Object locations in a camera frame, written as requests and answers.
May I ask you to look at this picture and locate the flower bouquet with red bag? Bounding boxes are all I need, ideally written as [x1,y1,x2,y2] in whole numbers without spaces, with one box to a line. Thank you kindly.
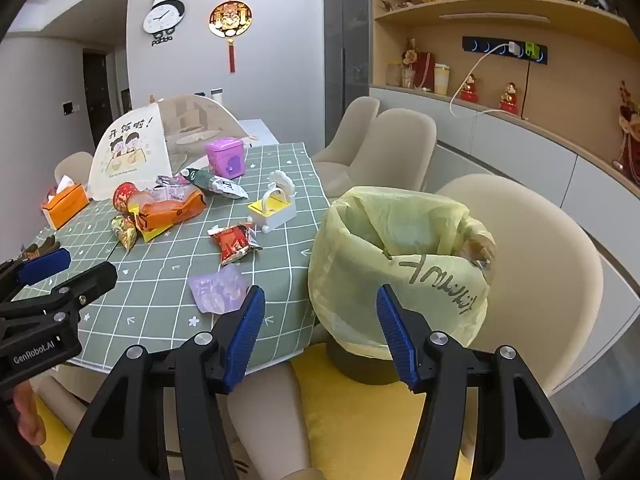
[402,37,434,92]

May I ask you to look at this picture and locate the orange tissue box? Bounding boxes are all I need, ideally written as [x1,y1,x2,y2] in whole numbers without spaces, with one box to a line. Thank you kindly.
[41,175,91,231]

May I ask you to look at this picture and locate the panda wall clock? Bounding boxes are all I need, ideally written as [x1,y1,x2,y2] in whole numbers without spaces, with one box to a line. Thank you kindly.
[143,0,186,48]

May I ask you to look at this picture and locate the purple plastic wrapper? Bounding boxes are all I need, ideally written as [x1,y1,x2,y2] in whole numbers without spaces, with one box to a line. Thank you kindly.
[189,264,249,315]

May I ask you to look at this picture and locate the black cable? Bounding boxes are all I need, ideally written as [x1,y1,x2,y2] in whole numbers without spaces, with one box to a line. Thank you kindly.
[521,57,532,122]

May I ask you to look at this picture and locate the green silver snack bag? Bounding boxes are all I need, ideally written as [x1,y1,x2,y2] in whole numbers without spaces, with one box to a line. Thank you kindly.
[181,166,249,202]

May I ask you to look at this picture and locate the red gold wall ornament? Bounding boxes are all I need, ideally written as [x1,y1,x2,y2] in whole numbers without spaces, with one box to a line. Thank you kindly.
[208,0,252,75]

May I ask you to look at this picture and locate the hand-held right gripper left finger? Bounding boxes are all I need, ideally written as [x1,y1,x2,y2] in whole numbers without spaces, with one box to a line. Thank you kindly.
[54,285,267,480]

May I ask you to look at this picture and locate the waste bin with yellow bag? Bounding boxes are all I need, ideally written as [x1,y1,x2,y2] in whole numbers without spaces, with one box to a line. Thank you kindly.
[307,186,496,386]

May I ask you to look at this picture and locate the red paper cup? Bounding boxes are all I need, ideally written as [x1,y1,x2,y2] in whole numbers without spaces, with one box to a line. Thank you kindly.
[112,182,147,216]

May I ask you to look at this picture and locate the green checked tablecloth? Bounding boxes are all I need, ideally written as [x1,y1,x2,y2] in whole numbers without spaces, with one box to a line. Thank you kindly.
[10,142,333,373]

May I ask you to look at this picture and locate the person's left hand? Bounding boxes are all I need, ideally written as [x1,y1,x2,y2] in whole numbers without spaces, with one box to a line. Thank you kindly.
[12,382,51,461]

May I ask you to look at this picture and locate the red snack packet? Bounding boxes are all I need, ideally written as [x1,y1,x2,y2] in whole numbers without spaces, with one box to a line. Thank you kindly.
[207,225,263,267]

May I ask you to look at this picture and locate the purple yellow snack packet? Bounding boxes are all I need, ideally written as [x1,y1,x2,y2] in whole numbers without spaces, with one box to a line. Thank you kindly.
[152,174,193,202]

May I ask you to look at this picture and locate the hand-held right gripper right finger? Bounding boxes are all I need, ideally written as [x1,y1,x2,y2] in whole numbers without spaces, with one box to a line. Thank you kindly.
[376,284,586,480]

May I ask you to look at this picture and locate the white sideboard cabinet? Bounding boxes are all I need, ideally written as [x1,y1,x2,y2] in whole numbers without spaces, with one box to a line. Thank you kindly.
[369,85,640,281]

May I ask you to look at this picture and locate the purple toy box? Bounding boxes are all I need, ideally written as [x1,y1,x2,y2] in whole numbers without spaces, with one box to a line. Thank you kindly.
[204,136,247,180]

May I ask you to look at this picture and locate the beige chair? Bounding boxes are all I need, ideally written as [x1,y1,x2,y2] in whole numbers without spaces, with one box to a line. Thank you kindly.
[225,174,604,480]
[312,96,381,165]
[54,151,96,196]
[345,108,437,196]

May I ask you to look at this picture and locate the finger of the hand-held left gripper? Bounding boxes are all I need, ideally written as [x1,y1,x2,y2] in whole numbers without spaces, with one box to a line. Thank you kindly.
[0,247,72,301]
[0,261,118,321]

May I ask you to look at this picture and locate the dark glass cabinet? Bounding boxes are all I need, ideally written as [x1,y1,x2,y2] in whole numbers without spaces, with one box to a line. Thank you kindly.
[322,0,371,148]

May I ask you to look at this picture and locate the wooden wall shelf unit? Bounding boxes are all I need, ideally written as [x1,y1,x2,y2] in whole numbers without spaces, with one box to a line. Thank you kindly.
[369,0,640,196]

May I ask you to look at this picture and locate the gold cone wrapper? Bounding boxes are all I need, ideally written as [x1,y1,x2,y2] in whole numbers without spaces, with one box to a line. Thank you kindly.
[111,214,139,252]

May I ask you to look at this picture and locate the black power strip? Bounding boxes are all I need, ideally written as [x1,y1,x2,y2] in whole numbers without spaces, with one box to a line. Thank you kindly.
[462,36,549,66]

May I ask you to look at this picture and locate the yellow cushion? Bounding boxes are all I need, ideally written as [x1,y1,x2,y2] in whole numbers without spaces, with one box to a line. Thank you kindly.
[291,344,481,480]

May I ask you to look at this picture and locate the white cable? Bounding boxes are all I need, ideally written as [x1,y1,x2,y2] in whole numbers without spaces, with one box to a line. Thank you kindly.
[449,46,511,120]

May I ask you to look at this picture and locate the orange snack bag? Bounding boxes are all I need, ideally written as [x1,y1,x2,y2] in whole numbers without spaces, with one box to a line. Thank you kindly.
[132,187,208,243]

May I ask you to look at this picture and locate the printed mesh food cover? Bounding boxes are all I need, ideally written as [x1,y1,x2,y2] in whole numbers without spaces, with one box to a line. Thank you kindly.
[87,95,251,201]

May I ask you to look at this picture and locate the white and yellow toy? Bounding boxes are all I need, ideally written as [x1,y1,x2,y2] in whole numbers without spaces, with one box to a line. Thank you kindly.
[247,170,298,235]

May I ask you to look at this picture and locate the small brown object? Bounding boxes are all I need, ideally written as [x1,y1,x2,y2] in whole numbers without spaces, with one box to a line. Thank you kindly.
[20,235,60,261]

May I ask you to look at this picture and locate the large red doll ornament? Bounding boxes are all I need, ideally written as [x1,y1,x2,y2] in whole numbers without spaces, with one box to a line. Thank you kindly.
[612,80,640,188]

